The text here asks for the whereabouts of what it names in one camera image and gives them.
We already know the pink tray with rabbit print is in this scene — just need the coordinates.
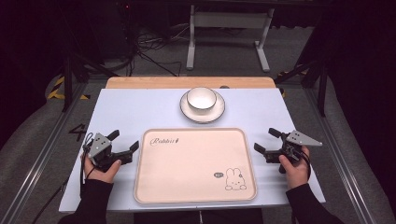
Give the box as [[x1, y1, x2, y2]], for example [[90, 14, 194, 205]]
[[134, 127, 259, 204]]

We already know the right hand-held gripper black cable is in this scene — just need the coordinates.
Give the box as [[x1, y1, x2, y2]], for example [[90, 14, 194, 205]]
[[299, 149, 313, 182]]

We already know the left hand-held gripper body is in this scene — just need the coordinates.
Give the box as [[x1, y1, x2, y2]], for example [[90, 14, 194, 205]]
[[83, 133, 134, 173]]

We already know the hand-held gripper black cable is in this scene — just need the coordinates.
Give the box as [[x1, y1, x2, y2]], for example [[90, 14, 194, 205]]
[[299, 149, 313, 182], [78, 132, 95, 199]]

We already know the black tripod stand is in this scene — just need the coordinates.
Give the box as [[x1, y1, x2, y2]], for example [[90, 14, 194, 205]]
[[60, 50, 120, 113], [275, 58, 332, 119]]

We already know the black box with red light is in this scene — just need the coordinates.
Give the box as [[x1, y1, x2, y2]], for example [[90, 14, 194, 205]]
[[101, 0, 138, 61]]

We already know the person's right hand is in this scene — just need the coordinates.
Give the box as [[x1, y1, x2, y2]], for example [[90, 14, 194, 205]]
[[277, 146, 312, 191]]

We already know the bundle of black floor cables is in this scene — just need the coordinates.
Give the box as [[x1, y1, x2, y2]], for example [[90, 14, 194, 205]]
[[123, 22, 185, 77]]

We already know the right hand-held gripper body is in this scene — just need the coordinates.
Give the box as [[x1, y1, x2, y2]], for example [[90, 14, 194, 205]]
[[264, 130, 324, 175]]

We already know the person's left hand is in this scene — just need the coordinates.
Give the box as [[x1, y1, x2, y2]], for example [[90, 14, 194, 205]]
[[81, 154, 122, 185]]

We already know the white ceramic plate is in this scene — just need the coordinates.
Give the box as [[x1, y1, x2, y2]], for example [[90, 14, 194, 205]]
[[179, 90, 226, 124]]

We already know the yellow and black floor tape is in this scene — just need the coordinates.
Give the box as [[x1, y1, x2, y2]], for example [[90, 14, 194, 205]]
[[46, 76, 92, 101]]

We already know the aluminium rail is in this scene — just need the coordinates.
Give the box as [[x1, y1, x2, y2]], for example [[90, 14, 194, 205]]
[[304, 88, 380, 224], [0, 81, 89, 224]]

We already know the white metal stand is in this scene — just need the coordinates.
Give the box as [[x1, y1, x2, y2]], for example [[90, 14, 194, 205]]
[[185, 4, 276, 74]]

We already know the white ceramic bowl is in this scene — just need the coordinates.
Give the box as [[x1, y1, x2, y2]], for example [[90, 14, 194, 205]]
[[186, 86, 218, 112]]

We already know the left hand-held gripper black cable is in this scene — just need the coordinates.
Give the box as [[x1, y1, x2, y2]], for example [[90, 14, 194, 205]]
[[78, 132, 95, 199]]

